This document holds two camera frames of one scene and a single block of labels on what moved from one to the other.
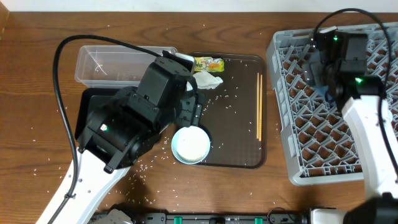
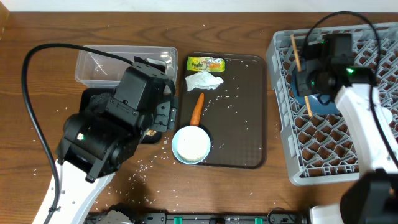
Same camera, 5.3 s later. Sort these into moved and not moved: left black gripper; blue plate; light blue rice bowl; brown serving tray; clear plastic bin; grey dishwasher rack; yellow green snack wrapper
Moved: left black gripper; blue plate
Not moved: clear plastic bin; grey dishwasher rack; brown serving tray; yellow green snack wrapper; light blue rice bowl
